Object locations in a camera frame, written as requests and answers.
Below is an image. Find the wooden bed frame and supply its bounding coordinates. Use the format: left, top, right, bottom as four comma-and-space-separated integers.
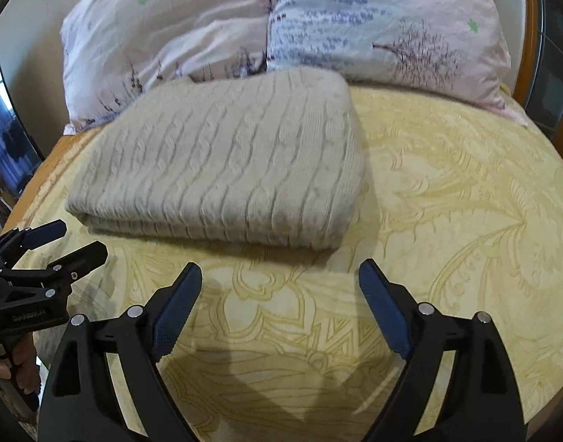
3, 129, 100, 235

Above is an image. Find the beige cable knit sweater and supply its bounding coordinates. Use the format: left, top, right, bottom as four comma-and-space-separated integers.
66, 67, 366, 253

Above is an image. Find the flat screen television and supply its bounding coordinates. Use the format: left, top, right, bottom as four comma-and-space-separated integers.
0, 55, 45, 196

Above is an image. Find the pink tree print pillow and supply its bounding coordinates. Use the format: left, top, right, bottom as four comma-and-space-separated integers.
60, 0, 270, 134
263, 0, 528, 127

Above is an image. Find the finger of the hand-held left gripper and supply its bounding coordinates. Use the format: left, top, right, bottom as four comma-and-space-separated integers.
15, 220, 67, 250
3, 241, 108, 296

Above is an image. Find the yellow patterned bedspread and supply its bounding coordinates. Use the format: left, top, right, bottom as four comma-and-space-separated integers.
5, 80, 563, 442

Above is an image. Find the person's left hand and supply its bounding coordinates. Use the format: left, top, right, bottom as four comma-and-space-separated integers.
0, 334, 40, 392

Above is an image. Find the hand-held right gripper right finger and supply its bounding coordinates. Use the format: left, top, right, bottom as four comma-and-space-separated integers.
359, 259, 526, 442

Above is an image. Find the wooden headboard with dark panels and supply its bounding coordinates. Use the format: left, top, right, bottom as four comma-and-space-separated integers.
514, 0, 563, 148

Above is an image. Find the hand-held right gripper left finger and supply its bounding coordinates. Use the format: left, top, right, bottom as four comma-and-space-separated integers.
37, 262, 203, 442

